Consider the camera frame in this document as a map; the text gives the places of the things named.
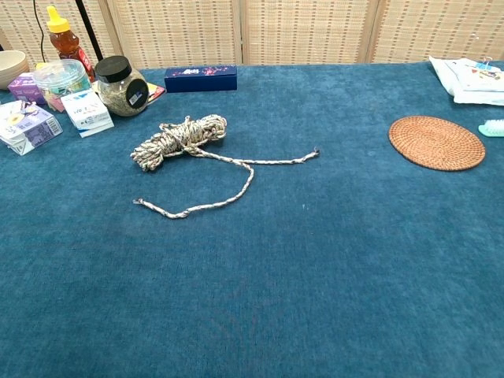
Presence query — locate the white speckled braided rope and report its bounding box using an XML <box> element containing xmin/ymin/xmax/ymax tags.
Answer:
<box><xmin>131</xmin><ymin>113</ymin><xmax>321</xmax><ymax>220</ymax></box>

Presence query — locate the blue tablecloth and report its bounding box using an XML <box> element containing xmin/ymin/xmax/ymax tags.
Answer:
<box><xmin>0</xmin><ymin>61</ymin><xmax>504</xmax><ymax>378</ymax></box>

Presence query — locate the dark blue rectangular box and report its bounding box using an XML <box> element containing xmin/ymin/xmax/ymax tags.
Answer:
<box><xmin>164</xmin><ymin>65</ymin><xmax>239</xmax><ymax>94</ymax></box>

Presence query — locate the red booklet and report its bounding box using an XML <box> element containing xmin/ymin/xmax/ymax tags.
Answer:
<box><xmin>146</xmin><ymin>82</ymin><xmax>167</xmax><ymax>106</ymax></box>

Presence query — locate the glass jar black lid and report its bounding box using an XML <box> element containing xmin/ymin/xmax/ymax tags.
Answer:
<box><xmin>94</xmin><ymin>55</ymin><xmax>150</xmax><ymax>117</ymax></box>

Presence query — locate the bamboo folding screen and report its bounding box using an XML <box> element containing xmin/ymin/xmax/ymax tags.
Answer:
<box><xmin>0</xmin><ymin>0</ymin><xmax>504</xmax><ymax>72</ymax></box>

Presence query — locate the white and blue carton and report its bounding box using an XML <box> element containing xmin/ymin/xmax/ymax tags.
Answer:
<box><xmin>60</xmin><ymin>88</ymin><xmax>115</xmax><ymax>139</ymax></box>

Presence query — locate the round woven rattan coaster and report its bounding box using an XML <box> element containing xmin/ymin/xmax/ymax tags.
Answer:
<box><xmin>388</xmin><ymin>115</ymin><xmax>487</xmax><ymax>172</ymax></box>

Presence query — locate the clear plastic jar of clips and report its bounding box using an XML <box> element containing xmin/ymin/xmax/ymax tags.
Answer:
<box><xmin>32</xmin><ymin>59</ymin><xmax>92</xmax><ymax>113</ymax></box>

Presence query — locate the black pole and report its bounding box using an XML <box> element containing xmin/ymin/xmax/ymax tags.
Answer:
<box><xmin>74</xmin><ymin>0</ymin><xmax>104</xmax><ymax>63</ymax></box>

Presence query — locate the purple and white carton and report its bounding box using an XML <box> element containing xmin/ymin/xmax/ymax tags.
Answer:
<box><xmin>0</xmin><ymin>100</ymin><xmax>64</xmax><ymax>157</ymax></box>

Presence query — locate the honey bottle yellow cap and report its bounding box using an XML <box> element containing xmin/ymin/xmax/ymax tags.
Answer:
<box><xmin>46</xmin><ymin>5</ymin><xmax>96</xmax><ymax>83</ymax></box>

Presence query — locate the white plastic bag with papers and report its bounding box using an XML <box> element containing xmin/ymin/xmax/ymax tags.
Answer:
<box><xmin>428</xmin><ymin>55</ymin><xmax>504</xmax><ymax>107</ymax></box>

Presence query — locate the mint green brush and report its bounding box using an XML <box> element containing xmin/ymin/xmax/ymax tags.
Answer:
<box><xmin>477</xmin><ymin>119</ymin><xmax>504</xmax><ymax>139</ymax></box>

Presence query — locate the small purple box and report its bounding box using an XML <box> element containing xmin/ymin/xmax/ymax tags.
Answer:
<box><xmin>7</xmin><ymin>72</ymin><xmax>47</xmax><ymax>106</ymax></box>

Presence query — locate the beige bowl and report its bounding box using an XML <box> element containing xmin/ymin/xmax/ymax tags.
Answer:
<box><xmin>0</xmin><ymin>50</ymin><xmax>31</xmax><ymax>91</ymax></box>

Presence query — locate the thin black cable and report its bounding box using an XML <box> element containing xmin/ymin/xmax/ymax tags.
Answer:
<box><xmin>32</xmin><ymin>0</ymin><xmax>47</xmax><ymax>64</ymax></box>

